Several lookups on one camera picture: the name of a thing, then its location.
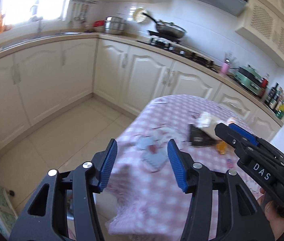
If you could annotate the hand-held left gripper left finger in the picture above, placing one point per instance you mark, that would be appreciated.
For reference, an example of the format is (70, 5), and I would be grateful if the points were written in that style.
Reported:
(108, 165)

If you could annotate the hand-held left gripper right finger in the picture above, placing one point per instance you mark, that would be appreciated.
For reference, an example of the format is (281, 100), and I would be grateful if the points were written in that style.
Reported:
(177, 165)

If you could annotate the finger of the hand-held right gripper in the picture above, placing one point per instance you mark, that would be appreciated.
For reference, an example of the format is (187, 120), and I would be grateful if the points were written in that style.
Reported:
(232, 140)
(247, 134)

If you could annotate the orange wrapper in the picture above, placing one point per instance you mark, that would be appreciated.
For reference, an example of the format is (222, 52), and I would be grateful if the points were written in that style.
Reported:
(222, 147)

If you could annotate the cream paper package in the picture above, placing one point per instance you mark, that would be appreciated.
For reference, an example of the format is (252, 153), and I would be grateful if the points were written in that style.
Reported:
(209, 130)

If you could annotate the black packet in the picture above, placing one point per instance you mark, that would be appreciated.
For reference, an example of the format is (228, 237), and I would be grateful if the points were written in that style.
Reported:
(198, 136)

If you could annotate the white plastic bag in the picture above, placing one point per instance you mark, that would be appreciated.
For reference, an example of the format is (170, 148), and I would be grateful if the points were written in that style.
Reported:
(204, 119)

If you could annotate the person's right hand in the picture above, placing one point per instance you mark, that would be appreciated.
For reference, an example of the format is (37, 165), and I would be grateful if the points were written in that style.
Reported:
(272, 221)

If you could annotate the pink checkered tablecloth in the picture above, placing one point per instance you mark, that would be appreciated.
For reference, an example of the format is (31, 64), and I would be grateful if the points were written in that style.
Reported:
(144, 180)

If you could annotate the dark glass bottle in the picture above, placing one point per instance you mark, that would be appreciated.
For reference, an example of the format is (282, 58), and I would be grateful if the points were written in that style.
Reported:
(273, 98)

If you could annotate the green electric cooker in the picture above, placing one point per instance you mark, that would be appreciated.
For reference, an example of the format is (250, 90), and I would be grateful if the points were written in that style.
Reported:
(248, 81)

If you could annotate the pink utensil holder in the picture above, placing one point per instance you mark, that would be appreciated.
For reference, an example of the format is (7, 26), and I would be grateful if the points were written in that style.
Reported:
(225, 69)

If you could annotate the cream base cabinet row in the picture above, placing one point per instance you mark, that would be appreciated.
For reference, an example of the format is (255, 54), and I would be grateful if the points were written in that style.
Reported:
(56, 80)

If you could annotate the black gas stove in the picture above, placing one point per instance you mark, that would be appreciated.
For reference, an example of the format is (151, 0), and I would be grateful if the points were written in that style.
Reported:
(179, 51)

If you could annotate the black wok with lid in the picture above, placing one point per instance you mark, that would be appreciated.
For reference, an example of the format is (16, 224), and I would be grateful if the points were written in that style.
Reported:
(170, 30)

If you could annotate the white bowl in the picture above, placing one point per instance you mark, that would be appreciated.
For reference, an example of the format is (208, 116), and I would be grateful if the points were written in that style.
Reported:
(98, 29)

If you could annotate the steel steamer pot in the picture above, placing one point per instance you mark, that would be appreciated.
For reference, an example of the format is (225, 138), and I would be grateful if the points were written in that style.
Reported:
(115, 26)

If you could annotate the red bowl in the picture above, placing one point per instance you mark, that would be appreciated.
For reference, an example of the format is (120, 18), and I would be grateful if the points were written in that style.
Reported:
(98, 23)

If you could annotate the steel sink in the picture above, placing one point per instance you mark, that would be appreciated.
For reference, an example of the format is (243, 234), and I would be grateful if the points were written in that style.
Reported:
(39, 39)

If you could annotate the cream dotted round plate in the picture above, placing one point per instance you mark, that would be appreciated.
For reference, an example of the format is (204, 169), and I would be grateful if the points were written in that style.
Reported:
(138, 15)

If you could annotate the steel faucet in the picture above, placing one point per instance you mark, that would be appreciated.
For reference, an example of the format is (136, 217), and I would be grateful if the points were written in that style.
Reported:
(38, 23)

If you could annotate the orange bottle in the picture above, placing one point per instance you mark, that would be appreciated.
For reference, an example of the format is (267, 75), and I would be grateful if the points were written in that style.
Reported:
(0, 22)

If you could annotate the window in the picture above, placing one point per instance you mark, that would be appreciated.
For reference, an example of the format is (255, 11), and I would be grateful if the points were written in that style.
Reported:
(31, 0)

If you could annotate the cream lattice door wall cabinet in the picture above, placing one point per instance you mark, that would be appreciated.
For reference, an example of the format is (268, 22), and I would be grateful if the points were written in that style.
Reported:
(267, 27)

